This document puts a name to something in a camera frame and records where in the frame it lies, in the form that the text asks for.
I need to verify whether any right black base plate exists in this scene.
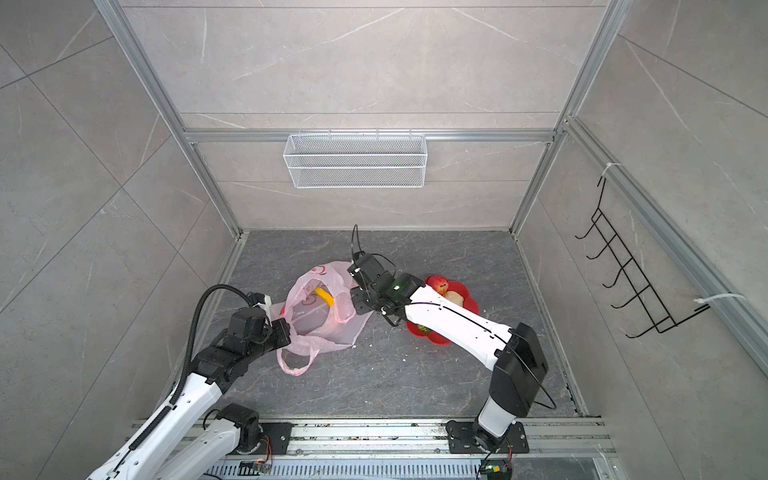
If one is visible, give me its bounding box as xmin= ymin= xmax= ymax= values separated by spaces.
xmin=445 ymin=420 xmax=530 ymax=454

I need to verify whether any yellow fake banana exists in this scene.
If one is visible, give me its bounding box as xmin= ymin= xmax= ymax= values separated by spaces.
xmin=314 ymin=287 xmax=334 ymax=307

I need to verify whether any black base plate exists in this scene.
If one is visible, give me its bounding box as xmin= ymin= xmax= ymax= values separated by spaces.
xmin=237 ymin=422 xmax=294 ymax=458
xmin=445 ymin=420 xmax=530 ymax=454

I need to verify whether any black wire hook rack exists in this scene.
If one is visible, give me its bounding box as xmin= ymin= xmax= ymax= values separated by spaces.
xmin=574 ymin=177 xmax=711 ymax=339

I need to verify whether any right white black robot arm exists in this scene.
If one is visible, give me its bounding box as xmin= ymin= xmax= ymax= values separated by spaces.
xmin=348 ymin=251 xmax=549 ymax=451

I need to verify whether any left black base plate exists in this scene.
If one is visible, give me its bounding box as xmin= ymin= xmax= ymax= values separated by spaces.
xmin=237 ymin=422 xmax=294 ymax=458

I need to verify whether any beige fake fruit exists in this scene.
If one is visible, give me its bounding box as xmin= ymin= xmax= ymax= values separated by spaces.
xmin=444 ymin=290 xmax=464 ymax=307

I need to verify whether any red fake apple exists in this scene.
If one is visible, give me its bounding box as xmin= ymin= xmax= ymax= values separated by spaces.
xmin=425 ymin=275 xmax=450 ymax=296

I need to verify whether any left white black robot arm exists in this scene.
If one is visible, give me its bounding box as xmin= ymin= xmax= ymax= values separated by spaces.
xmin=88 ymin=284 xmax=291 ymax=479

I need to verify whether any white wire mesh basket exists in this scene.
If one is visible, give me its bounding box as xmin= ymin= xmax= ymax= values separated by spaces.
xmin=283 ymin=133 xmax=428 ymax=189

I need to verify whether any aluminium mounting rail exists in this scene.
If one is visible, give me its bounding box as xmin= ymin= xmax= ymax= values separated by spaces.
xmin=116 ymin=418 xmax=619 ymax=462

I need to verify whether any pink plastic bag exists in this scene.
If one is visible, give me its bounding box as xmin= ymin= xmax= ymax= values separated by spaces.
xmin=271 ymin=261 xmax=372 ymax=376

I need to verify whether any red flower-shaped plastic bowl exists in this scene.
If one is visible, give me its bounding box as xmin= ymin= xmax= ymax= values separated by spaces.
xmin=406 ymin=279 xmax=480 ymax=345

